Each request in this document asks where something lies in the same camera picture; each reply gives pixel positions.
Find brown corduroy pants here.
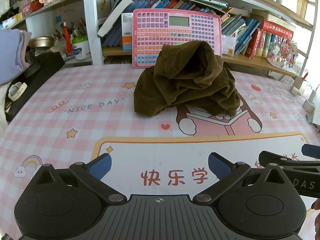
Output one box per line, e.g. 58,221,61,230
133,41,240,117

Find person right hand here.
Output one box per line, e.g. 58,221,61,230
311,198,320,240

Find pink checkered table mat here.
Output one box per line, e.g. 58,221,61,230
1,64,319,239

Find black case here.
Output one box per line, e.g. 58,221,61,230
5,52,65,122

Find white jar green lid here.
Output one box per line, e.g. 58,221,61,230
71,35,91,61

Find red thick dictionary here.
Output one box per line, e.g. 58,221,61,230
259,20,293,40

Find red glue bottle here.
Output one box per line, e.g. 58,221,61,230
63,21,72,55

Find brass bowl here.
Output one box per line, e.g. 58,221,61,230
29,36,55,49

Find folded lavender cloth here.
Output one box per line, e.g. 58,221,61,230
0,29,31,85

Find pink learning tablet toy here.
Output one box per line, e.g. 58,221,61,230
132,9,222,68

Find white leaning book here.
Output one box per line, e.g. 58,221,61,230
97,0,133,37

